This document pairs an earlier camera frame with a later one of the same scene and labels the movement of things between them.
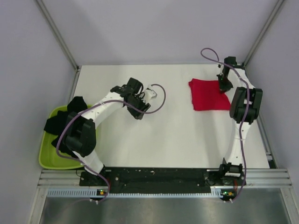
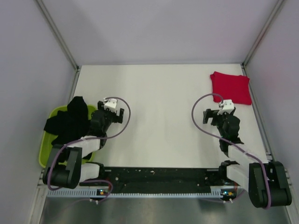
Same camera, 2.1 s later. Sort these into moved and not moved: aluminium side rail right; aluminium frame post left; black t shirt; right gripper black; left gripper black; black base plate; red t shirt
Moved: red t shirt; left gripper black; right gripper black
Not moved: aluminium side rail right; black base plate; aluminium frame post left; black t shirt
